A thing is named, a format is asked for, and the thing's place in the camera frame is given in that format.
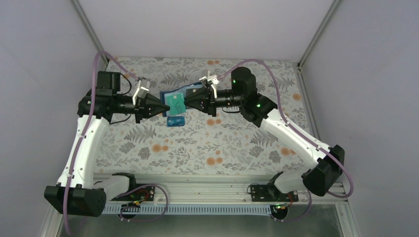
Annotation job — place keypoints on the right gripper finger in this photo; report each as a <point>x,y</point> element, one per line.
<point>199,106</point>
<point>194,95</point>

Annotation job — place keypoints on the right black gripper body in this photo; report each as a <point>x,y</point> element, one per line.
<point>210,100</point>

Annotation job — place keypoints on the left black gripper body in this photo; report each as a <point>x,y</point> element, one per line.
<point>139,108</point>

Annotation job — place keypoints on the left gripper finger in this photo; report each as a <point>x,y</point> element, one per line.
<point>153,102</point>
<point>154,111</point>

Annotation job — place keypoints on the blue card holder wallet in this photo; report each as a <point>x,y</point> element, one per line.
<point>181,89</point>

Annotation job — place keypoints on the green credit card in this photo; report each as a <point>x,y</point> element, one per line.
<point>176,102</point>

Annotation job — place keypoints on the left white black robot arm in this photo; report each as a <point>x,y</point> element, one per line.
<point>75,192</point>

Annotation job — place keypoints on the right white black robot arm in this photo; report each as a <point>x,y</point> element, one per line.
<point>322,161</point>

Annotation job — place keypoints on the floral patterned table mat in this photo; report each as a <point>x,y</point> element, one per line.
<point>225,144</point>

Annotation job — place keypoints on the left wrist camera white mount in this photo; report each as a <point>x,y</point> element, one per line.
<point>141,90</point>

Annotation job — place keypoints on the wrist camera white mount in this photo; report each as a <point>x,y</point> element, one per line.
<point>141,90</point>
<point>212,80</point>

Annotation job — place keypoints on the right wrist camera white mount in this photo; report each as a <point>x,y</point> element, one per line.
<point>212,80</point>

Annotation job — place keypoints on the aluminium rail frame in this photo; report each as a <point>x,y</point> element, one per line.
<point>219,189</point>

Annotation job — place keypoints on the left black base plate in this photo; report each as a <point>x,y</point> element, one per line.
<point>144,194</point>

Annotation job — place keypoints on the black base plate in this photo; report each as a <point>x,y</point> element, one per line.
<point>265,193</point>
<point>144,194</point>

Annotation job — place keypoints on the grey slotted cable duct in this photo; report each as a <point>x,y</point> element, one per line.
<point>199,209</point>

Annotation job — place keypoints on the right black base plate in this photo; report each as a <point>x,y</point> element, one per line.
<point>265,193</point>

